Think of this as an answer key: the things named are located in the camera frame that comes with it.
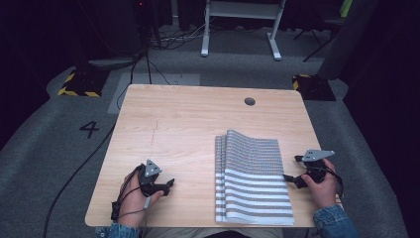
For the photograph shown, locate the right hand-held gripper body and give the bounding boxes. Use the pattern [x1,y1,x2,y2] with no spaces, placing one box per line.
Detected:
[295,149,336,189]

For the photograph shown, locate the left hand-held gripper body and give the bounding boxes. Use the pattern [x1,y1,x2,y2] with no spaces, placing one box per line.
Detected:
[137,159,167,198]

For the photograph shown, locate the striped grey white towel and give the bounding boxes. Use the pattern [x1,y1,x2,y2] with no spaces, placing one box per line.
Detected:
[214,129,295,227]

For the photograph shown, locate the person's right hand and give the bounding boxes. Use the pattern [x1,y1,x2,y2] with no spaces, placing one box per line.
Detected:
[301,158,339,210]

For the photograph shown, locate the person's left hand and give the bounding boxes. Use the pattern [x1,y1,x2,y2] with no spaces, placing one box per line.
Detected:
[117,172,164,229]

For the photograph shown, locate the yellow black striped stand base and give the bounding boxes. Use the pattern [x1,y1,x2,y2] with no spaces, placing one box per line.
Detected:
[291,73,337,102]
[56,68,103,99]

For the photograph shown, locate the black tripod legs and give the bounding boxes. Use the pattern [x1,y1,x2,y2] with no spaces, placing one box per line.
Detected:
[292,29,335,63]

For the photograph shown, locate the grey flat stand foot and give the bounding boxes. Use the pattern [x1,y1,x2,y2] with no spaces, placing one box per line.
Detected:
[87,57,137,69]

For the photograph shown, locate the green panel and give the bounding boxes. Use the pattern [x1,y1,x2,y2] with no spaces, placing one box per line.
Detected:
[340,0,354,18]

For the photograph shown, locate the right hand-held gripper cable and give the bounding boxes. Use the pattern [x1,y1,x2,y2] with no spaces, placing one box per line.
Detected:
[325,166,345,199]

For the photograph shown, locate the hand-held gripper cable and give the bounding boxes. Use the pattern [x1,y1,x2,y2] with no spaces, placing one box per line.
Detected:
[325,166,345,199]
[110,164,153,223]

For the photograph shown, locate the left hand-held gripper cable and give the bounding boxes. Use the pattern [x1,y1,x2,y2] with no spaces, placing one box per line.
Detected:
[110,164,153,223]

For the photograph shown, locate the long black floor cable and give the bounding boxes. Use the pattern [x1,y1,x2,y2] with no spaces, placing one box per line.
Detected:
[42,123,117,238]

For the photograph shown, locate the bundle of floor cables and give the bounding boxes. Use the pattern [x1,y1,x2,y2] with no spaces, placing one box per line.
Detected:
[148,19,216,52]

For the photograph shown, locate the white desk frame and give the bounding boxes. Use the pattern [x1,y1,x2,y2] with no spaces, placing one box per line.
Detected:
[200,0,287,61]

